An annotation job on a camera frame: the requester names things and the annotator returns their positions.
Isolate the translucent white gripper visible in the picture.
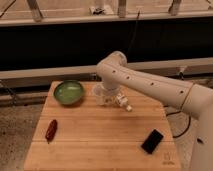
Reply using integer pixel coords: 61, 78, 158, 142
104, 88, 120, 106

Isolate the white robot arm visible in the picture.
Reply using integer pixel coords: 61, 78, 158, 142
96, 51, 213, 171

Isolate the translucent white cup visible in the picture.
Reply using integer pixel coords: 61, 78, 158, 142
92, 83, 106, 106

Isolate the green ceramic bowl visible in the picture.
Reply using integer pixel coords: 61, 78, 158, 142
53, 80, 84, 105

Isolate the white plastic bottle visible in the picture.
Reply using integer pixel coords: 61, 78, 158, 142
115, 93, 132, 112

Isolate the wooden cutting board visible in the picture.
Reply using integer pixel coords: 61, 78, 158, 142
24, 82, 181, 171

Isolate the black smartphone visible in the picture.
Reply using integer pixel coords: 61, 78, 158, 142
141, 129, 164, 154

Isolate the red brown chili pepper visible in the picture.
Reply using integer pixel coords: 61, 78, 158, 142
45, 120, 57, 142

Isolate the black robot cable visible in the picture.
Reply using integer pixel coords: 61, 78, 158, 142
165, 109, 192, 139

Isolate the black hanging cable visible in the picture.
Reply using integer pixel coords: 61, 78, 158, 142
125, 9, 141, 56

